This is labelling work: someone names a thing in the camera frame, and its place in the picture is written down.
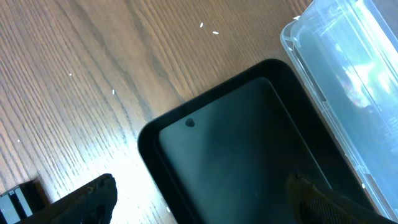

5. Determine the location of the black tray bin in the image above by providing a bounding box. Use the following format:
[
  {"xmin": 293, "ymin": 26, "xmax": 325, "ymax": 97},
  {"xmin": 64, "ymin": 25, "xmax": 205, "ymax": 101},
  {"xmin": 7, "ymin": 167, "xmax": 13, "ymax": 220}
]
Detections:
[{"xmin": 137, "ymin": 59, "xmax": 372, "ymax": 223}]

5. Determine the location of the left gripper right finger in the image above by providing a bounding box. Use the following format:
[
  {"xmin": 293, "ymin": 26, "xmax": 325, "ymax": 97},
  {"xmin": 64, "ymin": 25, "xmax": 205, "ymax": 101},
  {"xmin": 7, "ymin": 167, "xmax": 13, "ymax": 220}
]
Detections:
[{"xmin": 286, "ymin": 174, "xmax": 395, "ymax": 224}]

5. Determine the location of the clear plastic bin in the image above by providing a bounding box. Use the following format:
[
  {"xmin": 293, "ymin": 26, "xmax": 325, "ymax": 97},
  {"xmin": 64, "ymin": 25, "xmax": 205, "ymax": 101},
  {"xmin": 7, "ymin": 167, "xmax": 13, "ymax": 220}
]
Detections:
[{"xmin": 280, "ymin": 0, "xmax": 397, "ymax": 220}]

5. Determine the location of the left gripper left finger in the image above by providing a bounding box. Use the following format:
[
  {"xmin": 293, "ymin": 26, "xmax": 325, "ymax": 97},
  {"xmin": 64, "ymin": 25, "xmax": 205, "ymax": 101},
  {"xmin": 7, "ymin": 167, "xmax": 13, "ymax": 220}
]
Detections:
[{"xmin": 20, "ymin": 174, "xmax": 118, "ymax": 224}]

